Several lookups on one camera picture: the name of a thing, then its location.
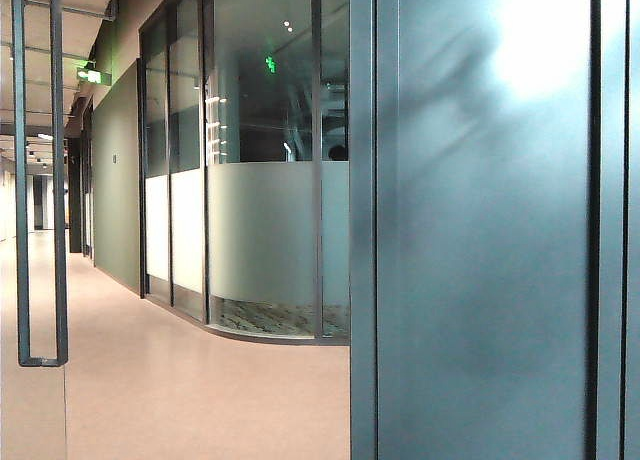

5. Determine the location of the curved black-framed glass partition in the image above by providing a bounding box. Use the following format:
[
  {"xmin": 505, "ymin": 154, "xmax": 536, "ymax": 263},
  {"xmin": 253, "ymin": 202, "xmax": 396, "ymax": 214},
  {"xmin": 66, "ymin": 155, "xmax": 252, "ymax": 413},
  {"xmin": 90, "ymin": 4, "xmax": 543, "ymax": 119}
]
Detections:
[{"xmin": 137, "ymin": 0, "xmax": 351, "ymax": 346}]

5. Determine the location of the green illuminated exit sign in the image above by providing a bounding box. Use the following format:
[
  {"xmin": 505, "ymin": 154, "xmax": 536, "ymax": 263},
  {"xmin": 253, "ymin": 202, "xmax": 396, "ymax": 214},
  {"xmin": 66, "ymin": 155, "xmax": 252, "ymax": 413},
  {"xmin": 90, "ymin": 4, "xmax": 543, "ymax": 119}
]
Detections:
[{"xmin": 75, "ymin": 62, "xmax": 112, "ymax": 85}]

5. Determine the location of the frosted glass panel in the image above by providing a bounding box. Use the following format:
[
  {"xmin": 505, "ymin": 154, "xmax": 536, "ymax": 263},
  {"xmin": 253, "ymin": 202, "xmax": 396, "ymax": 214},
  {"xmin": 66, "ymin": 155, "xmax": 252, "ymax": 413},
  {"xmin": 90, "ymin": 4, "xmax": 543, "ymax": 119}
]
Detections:
[{"xmin": 627, "ymin": 0, "xmax": 640, "ymax": 460}]

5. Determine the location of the grey ceiling pipe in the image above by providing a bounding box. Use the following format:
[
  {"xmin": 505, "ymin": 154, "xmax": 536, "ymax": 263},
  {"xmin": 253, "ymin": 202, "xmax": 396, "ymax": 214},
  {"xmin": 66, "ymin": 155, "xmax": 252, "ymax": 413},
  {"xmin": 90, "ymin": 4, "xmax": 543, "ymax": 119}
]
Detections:
[{"xmin": 22, "ymin": 0, "xmax": 119, "ymax": 22}]

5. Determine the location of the clear glass door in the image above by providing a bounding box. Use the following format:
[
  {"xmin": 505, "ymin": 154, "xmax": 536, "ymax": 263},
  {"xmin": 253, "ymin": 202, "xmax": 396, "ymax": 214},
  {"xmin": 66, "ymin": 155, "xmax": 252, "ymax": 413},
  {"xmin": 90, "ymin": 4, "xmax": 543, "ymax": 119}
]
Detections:
[{"xmin": 0, "ymin": 0, "xmax": 69, "ymax": 460}]

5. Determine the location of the wide grey metal frame post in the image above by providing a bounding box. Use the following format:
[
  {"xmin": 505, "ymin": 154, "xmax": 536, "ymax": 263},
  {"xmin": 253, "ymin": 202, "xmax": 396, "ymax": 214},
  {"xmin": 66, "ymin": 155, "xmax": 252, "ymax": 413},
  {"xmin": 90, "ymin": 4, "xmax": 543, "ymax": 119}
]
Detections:
[{"xmin": 348, "ymin": 0, "xmax": 401, "ymax": 460}]

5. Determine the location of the narrow grey metal frame post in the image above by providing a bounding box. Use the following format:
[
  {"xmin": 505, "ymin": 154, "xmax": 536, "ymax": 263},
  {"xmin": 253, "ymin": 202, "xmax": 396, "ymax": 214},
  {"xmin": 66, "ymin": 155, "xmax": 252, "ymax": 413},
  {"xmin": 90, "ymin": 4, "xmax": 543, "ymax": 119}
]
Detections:
[{"xmin": 587, "ymin": 0, "xmax": 630, "ymax": 460}]

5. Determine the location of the long dark metal door handle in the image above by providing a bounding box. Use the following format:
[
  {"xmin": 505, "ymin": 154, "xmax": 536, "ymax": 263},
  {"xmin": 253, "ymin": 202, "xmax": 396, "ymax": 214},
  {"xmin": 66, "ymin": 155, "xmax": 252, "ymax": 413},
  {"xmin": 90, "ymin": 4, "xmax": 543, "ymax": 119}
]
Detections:
[{"xmin": 10, "ymin": 0, "xmax": 70, "ymax": 368}]

